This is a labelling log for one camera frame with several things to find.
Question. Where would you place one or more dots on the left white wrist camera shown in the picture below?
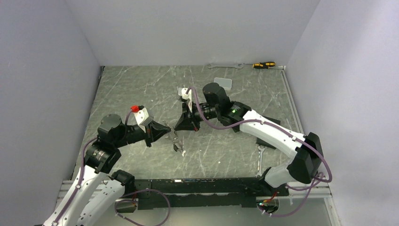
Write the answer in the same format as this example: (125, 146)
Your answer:
(141, 114)

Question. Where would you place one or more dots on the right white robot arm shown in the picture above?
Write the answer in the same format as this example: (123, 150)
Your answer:
(304, 151)

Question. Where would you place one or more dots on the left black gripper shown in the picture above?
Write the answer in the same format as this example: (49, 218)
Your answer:
(157, 131)

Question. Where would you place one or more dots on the grey plastic box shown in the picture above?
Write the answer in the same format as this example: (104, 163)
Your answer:
(224, 83)

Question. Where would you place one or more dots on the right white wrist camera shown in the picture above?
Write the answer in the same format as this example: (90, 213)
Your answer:
(185, 95)

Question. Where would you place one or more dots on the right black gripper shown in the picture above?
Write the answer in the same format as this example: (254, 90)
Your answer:
(187, 123)

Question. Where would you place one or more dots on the silver open-end wrench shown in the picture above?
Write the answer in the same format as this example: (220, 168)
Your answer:
(214, 65)

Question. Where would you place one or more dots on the black rectangular device box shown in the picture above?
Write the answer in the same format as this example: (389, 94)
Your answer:
(268, 140)

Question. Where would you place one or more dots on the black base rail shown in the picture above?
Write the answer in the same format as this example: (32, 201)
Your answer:
(203, 192)

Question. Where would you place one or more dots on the yellow black screwdriver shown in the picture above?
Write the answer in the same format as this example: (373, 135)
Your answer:
(263, 65)

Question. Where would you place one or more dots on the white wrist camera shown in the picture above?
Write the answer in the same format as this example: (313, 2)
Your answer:
(141, 114)
(185, 95)

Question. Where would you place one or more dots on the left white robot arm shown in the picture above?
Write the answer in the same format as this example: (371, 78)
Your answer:
(95, 188)

